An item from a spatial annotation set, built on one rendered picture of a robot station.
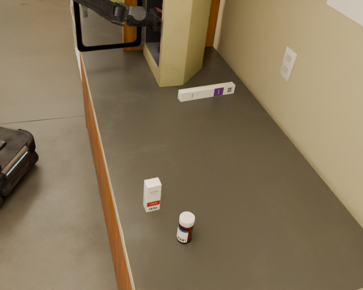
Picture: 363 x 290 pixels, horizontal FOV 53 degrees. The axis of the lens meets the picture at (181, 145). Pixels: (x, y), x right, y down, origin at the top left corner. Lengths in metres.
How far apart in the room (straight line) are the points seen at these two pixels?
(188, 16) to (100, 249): 1.33
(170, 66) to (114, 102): 0.29
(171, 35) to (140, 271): 0.94
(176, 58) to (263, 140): 0.50
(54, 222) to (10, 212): 0.27
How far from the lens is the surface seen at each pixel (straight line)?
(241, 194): 1.18
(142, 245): 1.02
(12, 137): 2.55
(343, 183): 1.31
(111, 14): 1.58
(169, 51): 1.56
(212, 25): 2.01
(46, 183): 2.53
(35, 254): 2.20
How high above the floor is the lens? 1.78
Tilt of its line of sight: 40 degrees down
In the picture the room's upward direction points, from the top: 7 degrees clockwise
